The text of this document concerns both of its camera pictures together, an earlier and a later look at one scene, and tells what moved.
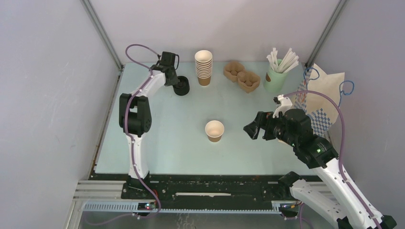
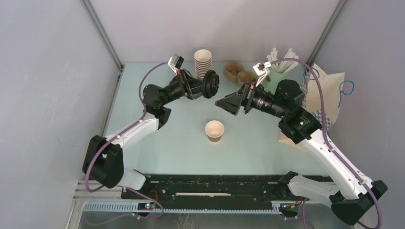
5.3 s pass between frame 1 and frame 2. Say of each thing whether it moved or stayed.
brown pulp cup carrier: stayed
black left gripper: moved
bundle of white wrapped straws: stayed
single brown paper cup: stayed
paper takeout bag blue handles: stayed
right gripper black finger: moved
